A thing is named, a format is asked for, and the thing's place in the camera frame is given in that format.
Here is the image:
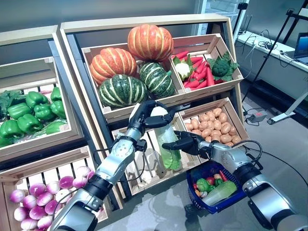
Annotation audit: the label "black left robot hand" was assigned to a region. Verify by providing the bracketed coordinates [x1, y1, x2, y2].
[127, 100, 174, 132]

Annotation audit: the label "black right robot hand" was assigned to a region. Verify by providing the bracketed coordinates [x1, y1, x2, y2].
[161, 130, 214, 159]

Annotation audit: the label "green white napa cabbage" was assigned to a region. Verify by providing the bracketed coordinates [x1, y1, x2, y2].
[201, 180, 238, 206]
[149, 107, 182, 171]

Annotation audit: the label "blue plastic shopping basket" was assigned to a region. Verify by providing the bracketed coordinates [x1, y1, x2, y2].
[186, 161, 248, 215]

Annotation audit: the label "wooden crate with pumpkins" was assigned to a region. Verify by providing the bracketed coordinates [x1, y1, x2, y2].
[81, 43, 186, 121]

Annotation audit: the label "green striped pumpkin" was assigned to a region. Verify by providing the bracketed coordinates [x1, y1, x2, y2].
[139, 62, 176, 98]
[98, 74, 148, 109]

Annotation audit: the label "wooden crate with potatoes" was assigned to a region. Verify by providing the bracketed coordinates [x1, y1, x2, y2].
[179, 97, 250, 167]

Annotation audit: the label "wooden slatted crate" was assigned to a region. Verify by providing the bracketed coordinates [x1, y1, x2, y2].
[111, 113, 202, 200]

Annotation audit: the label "orange striped pumpkin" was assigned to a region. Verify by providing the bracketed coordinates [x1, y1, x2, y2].
[90, 47, 138, 86]
[127, 24, 174, 63]

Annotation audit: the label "wooden crate with carrots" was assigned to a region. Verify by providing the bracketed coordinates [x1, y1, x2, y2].
[169, 33, 244, 94]

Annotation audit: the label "white cauliflower with leaves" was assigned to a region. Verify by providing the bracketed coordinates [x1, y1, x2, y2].
[172, 55, 194, 81]

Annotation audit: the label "long green vegetable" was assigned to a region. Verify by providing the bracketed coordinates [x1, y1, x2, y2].
[36, 120, 68, 135]

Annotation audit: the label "green broccoli with leaves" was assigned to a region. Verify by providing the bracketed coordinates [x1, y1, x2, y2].
[207, 51, 240, 82]

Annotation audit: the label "wooden crate with green peppers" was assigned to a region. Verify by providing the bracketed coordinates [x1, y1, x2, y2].
[0, 56, 85, 162]

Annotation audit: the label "wooden crate with purple turnips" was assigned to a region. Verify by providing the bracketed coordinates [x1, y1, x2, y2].
[0, 145, 114, 231]

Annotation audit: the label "white desk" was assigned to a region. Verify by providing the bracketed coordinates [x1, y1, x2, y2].
[234, 33, 308, 125]

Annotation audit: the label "black tripod stand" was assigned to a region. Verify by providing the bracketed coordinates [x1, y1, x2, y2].
[242, 8, 308, 104]

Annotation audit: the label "dark leafy greens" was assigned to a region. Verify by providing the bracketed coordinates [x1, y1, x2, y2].
[0, 90, 27, 116]

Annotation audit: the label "glass door cabinet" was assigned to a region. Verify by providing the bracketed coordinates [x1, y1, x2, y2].
[192, 0, 251, 37]

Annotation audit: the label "open laptop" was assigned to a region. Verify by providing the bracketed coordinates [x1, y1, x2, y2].
[292, 32, 308, 63]

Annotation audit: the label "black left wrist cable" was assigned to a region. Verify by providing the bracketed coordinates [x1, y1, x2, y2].
[92, 138, 149, 183]

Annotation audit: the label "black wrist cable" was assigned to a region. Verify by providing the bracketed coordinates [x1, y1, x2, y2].
[232, 140, 264, 170]
[92, 138, 149, 183]

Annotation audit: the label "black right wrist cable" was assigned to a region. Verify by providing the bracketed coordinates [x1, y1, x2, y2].
[232, 140, 264, 170]

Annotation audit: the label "grey power strip red switch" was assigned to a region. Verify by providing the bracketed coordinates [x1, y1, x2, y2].
[250, 111, 268, 123]

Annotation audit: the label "wooden display shelf dark frame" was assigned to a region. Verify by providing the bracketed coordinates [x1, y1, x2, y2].
[0, 25, 123, 231]
[59, 13, 251, 210]

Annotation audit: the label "black floor cable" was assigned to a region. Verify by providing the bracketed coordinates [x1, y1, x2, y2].
[261, 151, 308, 180]

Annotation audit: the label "black desk cable bundle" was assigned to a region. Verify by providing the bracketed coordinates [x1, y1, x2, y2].
[257, 30, 272, 50]

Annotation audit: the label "black camera on thin stand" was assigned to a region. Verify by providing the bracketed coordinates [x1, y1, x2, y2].
[237, 2, 248, 37]

